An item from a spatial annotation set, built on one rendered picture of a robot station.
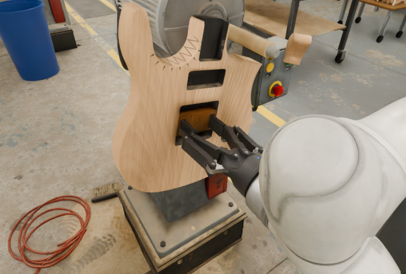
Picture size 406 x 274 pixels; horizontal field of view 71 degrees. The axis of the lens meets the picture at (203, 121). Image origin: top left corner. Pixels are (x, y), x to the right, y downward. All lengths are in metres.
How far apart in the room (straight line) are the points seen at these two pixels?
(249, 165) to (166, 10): 0.41
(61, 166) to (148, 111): 1.79
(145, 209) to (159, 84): 1.04
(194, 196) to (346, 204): 1.19
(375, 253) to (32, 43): 3.25
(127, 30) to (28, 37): 2.88
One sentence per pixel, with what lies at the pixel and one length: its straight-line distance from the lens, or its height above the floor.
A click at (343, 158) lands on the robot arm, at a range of 0.24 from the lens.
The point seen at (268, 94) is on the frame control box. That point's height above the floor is 0.96.
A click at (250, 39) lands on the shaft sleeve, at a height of 1.26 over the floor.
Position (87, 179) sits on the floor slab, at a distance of 2.12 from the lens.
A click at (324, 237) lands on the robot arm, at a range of 0.28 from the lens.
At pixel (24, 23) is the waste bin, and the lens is 3.29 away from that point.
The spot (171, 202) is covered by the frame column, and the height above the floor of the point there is 0.42.
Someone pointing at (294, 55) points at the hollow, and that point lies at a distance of 0.81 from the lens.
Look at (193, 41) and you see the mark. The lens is 0.55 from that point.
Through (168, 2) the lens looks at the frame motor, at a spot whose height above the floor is 1.31.
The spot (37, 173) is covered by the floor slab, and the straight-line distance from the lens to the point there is 2.32.
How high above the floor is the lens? 1.48
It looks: 37 degrees down
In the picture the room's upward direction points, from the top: straight up
